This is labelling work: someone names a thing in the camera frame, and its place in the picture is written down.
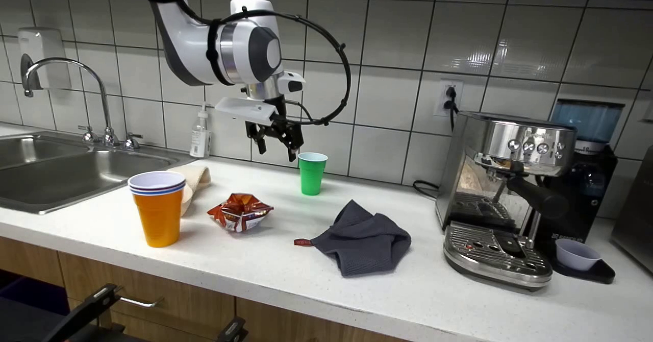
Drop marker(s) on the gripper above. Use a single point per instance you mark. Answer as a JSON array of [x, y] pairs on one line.
[[281, 115]]

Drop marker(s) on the black coffee grinder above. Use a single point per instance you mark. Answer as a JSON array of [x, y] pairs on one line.
[[592, 189]]

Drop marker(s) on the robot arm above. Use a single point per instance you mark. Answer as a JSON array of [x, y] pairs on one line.
[[189, 41]]

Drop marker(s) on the orange snack bag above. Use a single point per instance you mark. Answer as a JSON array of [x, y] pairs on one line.
[[240, 214]]

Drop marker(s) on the steel espresso machine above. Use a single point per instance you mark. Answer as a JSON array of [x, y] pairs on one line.
[[490, 178]]

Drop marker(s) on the wall socket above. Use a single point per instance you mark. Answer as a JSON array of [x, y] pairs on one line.
[[443, 94]]

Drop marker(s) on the white wall soap dispenser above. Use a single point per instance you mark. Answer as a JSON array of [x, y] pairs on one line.
[[43, 51]]

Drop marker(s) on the stack of plastic cups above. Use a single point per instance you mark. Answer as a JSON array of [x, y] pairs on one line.
[[159, 214]]

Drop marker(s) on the steel sink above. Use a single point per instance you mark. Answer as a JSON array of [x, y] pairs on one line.
[[56, 176]]

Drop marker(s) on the wooden drawer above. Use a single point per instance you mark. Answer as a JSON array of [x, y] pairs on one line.
[[173, 293], [306, 326]]

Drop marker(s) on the small white cup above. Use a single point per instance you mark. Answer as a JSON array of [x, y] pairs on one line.
[[576, 255]]

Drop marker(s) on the beige folded cloth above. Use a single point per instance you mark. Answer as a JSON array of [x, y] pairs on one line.
[[198, 176]]

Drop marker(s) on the chrome tap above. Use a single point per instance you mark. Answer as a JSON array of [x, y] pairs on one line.
[[97, 79]]

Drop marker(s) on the green plastic cup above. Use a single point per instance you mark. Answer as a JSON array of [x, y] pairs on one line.
[[311, 176]]

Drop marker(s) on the clear pump bottle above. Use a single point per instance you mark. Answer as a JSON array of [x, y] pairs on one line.
[[200, 140]]

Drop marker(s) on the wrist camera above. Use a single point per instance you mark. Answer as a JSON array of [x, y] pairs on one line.
[[245, 110]]

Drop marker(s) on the grey cloth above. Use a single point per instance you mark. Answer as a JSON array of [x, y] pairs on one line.
[[362, 242]]

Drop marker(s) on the steel appliance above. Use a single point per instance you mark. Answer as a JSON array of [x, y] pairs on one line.
[[635, 214]]

